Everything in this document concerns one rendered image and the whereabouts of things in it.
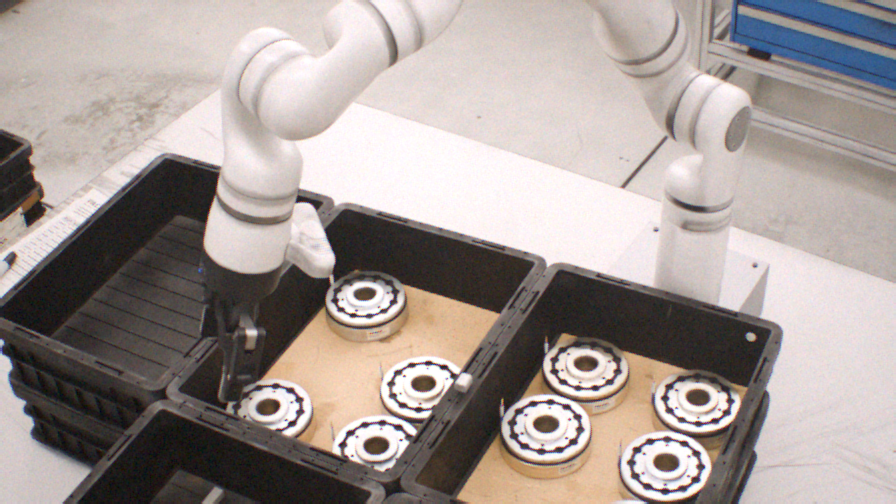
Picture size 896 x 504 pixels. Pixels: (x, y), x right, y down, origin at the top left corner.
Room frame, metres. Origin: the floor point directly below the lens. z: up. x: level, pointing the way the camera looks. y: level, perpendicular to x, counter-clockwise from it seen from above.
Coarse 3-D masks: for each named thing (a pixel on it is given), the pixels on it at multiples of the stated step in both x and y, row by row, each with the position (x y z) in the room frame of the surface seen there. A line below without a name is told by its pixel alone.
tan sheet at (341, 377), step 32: (320, 320) 1.17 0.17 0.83; (416, 320) 1.16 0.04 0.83; (448, 320) 1.16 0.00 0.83; (480, 320) 1.16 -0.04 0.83; (288, 352) 1.11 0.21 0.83; (320, 352) 1.11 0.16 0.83; (352, 352) 1.11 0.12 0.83; (384, 352) 1.11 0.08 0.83; (416, 352) 1.10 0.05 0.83; (448, 352) 1.10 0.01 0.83; (320, 384) 1.06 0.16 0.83; (352, 384) 1.05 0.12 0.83; (320, 416) 1.00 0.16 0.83; (352, 416) 1.00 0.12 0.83
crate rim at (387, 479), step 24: (336, 216) 1.26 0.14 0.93; (384, 216) 1.26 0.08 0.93; (456, 240) 1.20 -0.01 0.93; (480, 240) 1.19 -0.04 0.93; (288, 264) 1.17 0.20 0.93; (528, 288) 1.10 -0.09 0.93; (504, 312) 1.06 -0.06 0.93; (192, 360) 1.00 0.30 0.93; (480, 360) 0.98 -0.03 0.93; (192, 408) 0.92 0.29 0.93; (216, 408) 0.92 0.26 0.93; (264, 432) 0.88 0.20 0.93; (312, 456) 0.85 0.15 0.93; (336, 456) 0.85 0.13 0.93; (408, 456) 0.84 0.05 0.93; (384, 480) 0.81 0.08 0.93
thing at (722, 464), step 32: (544, 288) 1.10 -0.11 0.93; (640, 288) 1.09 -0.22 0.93; (512, 320) 1.04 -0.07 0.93; (736, 320) 1.02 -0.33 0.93; (768, 320) 1.02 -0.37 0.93; (768, 352) 0.96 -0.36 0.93; (480, 384) 0.94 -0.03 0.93; (448, 416) 0.90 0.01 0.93; (736, 416) 0.87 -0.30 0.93; (736, 448) 0.83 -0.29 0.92; (416, 480) 0.81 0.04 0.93
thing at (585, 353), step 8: (576, 352) 1.05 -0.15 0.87; (584, 352) 1.05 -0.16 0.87; (592, 352) 1.05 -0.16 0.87; (568, 360) 1.04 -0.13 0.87; (576, 360) 1.04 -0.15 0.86; (600, 360) 1.03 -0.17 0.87; (568, 368) 1.02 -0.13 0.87; (600, 368) 1.02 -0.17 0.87; (576, 376) 1.01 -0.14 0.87; (584, 376) 1.01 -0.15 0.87; (592, 376) 1.01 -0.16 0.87; (600, 376) 1.01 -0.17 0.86
